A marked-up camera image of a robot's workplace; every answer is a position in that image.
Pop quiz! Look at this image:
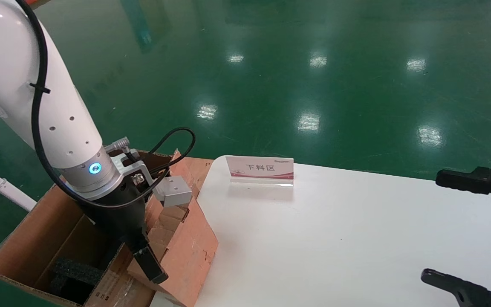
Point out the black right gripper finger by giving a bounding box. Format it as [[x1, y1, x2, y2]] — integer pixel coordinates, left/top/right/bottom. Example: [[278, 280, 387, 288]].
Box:
[[436, 166, 491, 214], [421, 268, 491, 307]]

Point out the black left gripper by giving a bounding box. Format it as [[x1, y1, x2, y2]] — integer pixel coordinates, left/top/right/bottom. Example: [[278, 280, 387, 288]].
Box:
[[78, 182, 170, 285]]

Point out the large cardboard box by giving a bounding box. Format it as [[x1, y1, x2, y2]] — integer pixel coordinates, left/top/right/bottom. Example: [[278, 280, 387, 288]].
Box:
[[0, 149, 214, 307]]

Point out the black foam insert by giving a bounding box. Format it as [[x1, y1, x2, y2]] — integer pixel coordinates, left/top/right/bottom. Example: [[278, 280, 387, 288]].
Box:
[[49, 258, 106, 306]]

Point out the acrylic sign with red print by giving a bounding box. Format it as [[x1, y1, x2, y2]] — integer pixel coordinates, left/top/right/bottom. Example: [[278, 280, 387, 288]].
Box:
[[225, 155, 295, 187]]

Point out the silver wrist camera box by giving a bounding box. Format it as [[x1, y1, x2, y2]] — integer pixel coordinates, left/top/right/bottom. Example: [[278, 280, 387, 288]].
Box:
[[117, 148, 193, 209]]

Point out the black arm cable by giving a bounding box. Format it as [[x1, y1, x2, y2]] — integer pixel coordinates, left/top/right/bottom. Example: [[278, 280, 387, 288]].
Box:
[[13, 0, 197, 210]]

